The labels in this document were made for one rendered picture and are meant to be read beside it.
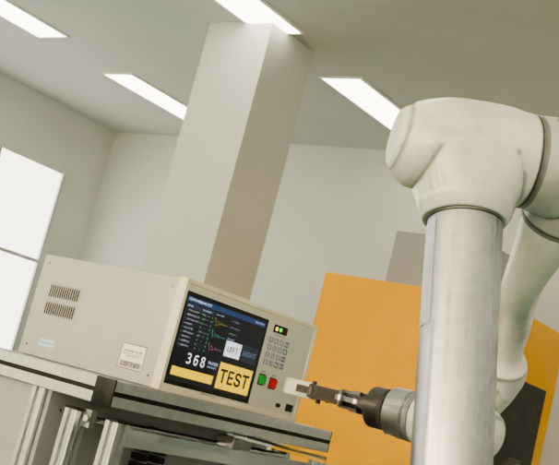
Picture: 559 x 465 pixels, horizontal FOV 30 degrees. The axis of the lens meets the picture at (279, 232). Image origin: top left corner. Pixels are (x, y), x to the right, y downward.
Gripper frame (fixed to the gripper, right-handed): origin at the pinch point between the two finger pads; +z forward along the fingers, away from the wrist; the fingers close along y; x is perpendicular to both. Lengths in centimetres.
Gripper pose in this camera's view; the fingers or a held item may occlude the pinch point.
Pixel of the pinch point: (300, 388)
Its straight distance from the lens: 202.5
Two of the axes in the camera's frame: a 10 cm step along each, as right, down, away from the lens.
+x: 2.5, -9.5, 1.6
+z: -7.9, -1.1, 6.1
